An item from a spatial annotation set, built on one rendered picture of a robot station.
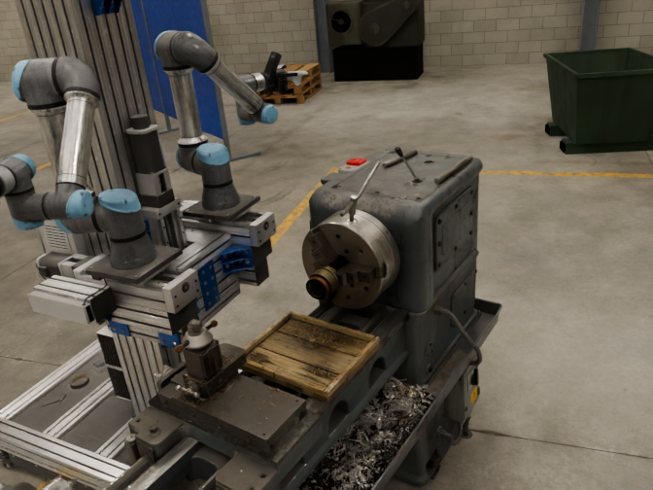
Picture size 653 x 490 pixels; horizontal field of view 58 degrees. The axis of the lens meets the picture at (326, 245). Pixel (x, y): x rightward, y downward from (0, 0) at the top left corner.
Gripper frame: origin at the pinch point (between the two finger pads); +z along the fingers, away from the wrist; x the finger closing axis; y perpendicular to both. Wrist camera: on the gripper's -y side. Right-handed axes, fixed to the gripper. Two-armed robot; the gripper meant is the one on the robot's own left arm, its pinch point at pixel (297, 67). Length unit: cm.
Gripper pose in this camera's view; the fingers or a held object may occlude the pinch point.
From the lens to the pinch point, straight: 267.1
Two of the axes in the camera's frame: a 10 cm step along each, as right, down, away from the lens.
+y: -0.1, 8.5, 5.2
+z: 7.3, -3.5, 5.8
